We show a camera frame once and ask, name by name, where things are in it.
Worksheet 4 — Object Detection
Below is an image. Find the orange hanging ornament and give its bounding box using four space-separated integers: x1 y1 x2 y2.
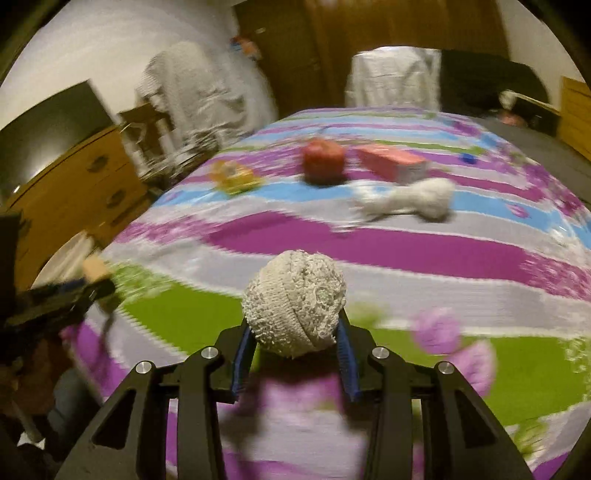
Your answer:
231 34 262 61

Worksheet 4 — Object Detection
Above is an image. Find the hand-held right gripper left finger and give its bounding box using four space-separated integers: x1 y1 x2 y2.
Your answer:
55 320 254 480

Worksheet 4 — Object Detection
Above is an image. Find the red round fruit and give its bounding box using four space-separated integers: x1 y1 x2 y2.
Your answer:
302 138 346 185

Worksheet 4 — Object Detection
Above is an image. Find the dark cloth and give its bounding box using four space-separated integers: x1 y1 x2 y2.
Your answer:
438 48 561 134

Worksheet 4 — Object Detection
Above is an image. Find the wooden side cabinet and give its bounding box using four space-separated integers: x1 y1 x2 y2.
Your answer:
558 76 591 160

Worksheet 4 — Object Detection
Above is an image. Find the small tan box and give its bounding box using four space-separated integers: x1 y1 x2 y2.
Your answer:
83 258 112 280

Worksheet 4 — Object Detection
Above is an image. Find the wooden wardrobe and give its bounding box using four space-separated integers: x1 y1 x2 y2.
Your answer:
233 0 513 121

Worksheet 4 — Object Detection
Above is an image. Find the striped colourful bedsheet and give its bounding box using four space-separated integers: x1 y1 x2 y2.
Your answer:
60 106 591 480

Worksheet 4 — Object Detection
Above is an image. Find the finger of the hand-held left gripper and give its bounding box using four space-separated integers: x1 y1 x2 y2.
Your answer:
28 277 116 324

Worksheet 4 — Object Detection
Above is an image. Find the black television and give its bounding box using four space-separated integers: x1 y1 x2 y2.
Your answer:
0 80 118 195

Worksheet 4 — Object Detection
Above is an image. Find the pink red box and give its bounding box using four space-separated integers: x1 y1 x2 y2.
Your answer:
358 144 428 183

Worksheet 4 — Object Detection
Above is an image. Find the long white foam net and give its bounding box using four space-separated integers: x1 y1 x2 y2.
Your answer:
355 178 455 222

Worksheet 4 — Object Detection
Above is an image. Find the wooden dresser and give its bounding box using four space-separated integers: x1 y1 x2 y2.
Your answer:
9 124 153 287

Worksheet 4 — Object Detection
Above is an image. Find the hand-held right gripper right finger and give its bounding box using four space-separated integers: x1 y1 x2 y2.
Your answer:
339 318 532 480

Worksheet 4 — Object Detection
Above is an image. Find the round white foam net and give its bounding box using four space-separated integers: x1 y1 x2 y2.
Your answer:
242 249 347 358

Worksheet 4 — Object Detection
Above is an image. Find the white hanging garment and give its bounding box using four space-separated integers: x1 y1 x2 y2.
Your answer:
136 41 278 148

